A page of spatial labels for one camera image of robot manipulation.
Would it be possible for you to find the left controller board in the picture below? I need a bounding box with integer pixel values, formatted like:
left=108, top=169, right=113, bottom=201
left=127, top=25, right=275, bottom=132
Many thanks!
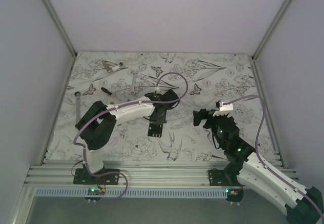
left=85, top=187, right=105, bottom=203

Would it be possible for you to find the small metal bracket tool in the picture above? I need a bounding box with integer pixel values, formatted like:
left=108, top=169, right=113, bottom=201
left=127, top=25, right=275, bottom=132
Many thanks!
left=102, top=60, right=112, bottom=73

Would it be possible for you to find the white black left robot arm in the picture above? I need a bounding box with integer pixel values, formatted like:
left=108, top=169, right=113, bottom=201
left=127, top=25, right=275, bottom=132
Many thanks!
left=75, top=89, right=180, bottom=185

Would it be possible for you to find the aluminium frame rail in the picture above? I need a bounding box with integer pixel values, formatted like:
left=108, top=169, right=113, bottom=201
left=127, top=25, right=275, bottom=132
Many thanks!
left=25, top=159, right=302, bottom=190

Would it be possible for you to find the black handled screwdriver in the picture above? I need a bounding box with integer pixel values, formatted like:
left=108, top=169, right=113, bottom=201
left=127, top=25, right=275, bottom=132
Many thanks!
left=101, top=87, right=112, bottom=96

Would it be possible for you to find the right controller board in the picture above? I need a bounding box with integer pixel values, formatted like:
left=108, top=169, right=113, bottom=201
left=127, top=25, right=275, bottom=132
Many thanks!
left=226, top=189, right=244, bottom=202

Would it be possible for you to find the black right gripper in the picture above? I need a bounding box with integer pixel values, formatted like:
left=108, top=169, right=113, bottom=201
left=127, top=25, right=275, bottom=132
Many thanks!
left=193, top=108, right=228, bottom=148

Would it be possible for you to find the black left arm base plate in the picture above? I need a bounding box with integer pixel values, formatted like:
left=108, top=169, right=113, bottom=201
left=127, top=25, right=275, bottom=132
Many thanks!
left=73, top=165, right=119, bottom=185

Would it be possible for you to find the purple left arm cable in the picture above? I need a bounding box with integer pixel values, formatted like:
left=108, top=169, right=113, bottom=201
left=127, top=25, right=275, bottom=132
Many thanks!
left=72, top=71, right=189, bottom=204

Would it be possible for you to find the controller board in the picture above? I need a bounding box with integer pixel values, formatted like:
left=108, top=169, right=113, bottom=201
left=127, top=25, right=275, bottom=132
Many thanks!
left=85, top=187, right=105, bottom=203
left=226, top=189, right=244, bottom=202

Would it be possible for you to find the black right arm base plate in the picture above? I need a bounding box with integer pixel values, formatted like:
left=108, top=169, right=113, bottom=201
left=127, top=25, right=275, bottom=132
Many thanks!
left=208, top=168, right=240, bottom=187

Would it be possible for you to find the black fuse box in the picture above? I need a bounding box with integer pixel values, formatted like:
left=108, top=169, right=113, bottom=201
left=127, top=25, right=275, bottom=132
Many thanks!
left=147, top=122, right=163, bottom=138

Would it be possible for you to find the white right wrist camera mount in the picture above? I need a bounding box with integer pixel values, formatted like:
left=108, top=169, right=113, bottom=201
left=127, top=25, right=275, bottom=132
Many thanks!
left=213, top=101, right=233, bottom=117

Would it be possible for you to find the grey slotted cable duct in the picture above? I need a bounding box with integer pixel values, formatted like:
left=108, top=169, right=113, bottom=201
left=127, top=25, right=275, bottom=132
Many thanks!
left=35, top=187, right=227, bottom=199

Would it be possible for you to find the chrome ratchet wrench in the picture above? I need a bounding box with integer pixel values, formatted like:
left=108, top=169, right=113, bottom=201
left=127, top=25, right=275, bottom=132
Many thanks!
left=74, top=91, right=81, bottom=123

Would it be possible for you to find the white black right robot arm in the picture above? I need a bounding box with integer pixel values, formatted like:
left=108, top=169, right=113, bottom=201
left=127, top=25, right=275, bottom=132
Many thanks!
left=193, top=109, right=323, bottom=223

